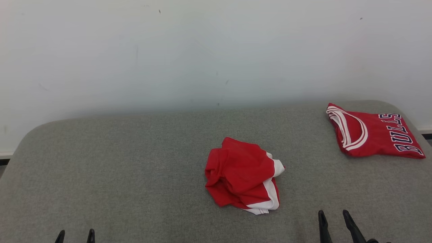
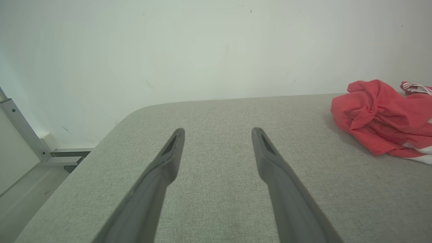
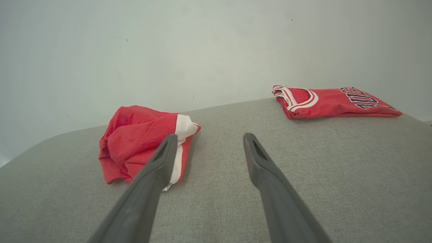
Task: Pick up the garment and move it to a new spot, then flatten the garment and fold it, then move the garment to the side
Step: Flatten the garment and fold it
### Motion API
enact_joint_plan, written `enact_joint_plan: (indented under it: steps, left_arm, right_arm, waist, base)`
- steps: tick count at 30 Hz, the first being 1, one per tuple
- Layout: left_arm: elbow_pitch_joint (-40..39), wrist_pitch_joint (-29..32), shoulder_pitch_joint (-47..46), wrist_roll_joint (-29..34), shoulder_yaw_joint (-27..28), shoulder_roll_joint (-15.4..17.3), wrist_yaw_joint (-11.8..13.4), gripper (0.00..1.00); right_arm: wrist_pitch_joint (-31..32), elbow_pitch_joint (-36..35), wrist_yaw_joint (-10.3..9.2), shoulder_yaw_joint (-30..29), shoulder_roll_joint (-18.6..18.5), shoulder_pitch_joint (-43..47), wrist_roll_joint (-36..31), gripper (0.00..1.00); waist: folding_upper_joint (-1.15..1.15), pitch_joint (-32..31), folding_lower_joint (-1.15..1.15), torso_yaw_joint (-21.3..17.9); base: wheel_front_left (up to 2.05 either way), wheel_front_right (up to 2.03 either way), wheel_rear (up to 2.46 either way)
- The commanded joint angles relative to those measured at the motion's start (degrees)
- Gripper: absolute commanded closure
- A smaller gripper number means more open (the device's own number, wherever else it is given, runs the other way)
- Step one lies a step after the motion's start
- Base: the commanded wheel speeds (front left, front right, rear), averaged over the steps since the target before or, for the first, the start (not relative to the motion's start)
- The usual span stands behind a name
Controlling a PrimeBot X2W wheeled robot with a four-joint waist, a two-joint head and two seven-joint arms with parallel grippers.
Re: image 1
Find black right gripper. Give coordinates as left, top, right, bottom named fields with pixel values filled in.
left=318, top=210, right=392, bottom=243

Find red shorts with white stripe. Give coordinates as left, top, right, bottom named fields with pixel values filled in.
left=205, top=137, right=286, bottom=215

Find red white Bulls jersey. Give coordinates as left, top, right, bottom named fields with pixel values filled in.
left=326, top=103, right=426, bottom=159

